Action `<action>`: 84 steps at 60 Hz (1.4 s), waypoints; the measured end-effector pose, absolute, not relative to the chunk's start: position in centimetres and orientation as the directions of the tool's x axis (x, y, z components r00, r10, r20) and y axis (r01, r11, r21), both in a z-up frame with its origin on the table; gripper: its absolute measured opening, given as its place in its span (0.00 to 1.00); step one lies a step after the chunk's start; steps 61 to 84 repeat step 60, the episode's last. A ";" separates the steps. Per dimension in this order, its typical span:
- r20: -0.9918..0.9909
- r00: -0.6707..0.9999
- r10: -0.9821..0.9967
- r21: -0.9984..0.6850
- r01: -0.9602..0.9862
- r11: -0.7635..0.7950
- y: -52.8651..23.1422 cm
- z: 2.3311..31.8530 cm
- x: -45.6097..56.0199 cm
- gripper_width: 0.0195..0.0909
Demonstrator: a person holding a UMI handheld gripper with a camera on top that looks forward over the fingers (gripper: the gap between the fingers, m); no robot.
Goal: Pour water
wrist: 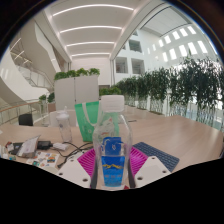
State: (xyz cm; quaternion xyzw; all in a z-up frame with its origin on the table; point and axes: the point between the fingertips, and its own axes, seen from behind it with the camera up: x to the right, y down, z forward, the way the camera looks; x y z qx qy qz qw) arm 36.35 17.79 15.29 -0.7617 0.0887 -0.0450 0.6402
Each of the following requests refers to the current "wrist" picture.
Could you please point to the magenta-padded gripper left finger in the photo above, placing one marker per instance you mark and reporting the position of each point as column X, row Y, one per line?
column 74, row 171

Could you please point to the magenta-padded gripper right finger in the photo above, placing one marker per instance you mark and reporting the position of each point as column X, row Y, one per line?
column 149, row 171

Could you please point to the clear water bottle blue label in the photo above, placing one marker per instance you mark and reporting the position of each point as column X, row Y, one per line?
column 111, row 140

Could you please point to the white adapter block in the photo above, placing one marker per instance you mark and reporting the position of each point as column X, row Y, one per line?
column 60, row 146

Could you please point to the colourful sticker sheet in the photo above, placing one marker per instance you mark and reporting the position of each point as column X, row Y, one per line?
column 43, row 159

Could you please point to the black charger block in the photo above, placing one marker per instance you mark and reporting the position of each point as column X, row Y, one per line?
column 43, row 144

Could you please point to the green tote bag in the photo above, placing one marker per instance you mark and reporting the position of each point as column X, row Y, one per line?
column 86, row 121

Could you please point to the black chair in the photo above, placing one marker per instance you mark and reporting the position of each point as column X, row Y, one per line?
column 25, row 119

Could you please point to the small potted plant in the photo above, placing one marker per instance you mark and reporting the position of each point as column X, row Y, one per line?
column 42, row 98
column 51, row 97

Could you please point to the white cabinet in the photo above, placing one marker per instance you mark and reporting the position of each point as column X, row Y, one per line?
column 75, row 91

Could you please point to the glass railing wooden handrail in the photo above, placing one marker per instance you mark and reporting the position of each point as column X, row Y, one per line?
column 13, row 108

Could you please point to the row of tall green plants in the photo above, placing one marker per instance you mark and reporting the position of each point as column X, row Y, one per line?
column 173, row 86

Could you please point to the low planter with green plants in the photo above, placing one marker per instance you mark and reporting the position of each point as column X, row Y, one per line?
column 110, row 90

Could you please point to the green plants atop cabinet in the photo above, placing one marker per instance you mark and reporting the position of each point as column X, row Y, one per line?
column 76, row 72

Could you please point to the ceiling light strips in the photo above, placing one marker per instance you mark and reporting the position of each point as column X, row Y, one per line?
column 93, row 6

